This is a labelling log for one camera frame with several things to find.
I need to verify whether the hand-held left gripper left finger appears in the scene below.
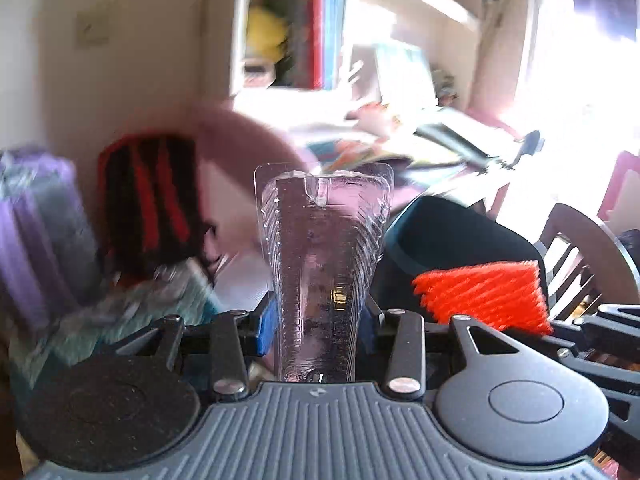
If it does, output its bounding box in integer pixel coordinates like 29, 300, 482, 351
112, 302, 275, 403

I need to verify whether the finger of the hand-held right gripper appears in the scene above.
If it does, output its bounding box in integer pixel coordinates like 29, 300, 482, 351
556, 347, 640, 433
547, 302, 640, 356

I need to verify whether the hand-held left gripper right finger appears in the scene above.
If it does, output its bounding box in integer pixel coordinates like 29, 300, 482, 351
356, 302, 536, 403

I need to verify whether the clear plastic tray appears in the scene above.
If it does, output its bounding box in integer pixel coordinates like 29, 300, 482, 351
253, 161, 396, 383

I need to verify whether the orange knitted cloth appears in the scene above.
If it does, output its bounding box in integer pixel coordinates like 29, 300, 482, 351
411, 258, 553, 336

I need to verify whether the wooden chair with dark cushion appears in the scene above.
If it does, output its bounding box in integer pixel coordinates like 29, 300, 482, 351
532, 202, 640, 321

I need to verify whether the teal white zigzag quilt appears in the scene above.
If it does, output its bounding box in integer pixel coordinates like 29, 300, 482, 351
10, 260, 221, 401

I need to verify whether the red black backpack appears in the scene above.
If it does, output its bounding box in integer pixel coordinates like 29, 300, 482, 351
97, 132, 211, 281

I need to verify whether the pile of papers on desk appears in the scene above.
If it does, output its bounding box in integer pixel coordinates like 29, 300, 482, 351
300, 105, 501, 176

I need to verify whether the pink desk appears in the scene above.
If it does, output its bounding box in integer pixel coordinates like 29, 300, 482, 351
190, 102, 516, 271

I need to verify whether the purple grey cloth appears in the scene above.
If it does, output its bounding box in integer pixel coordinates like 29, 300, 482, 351
0, 147, 101, 331

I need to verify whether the teal picture book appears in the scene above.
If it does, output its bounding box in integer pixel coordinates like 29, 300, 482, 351
372, 42, 436, 111

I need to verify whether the yellow plush toy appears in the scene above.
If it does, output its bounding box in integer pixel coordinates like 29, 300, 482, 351
246, 5, 291, 61

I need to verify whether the row of upright books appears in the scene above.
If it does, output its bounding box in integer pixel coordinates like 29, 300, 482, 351
270, 0, 351, 92

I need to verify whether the white shelf unit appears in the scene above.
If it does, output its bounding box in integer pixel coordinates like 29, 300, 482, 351
230, 0, 501, 106

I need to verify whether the beige wall switch plate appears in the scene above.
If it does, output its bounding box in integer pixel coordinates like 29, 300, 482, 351
75, 2, 113, 48

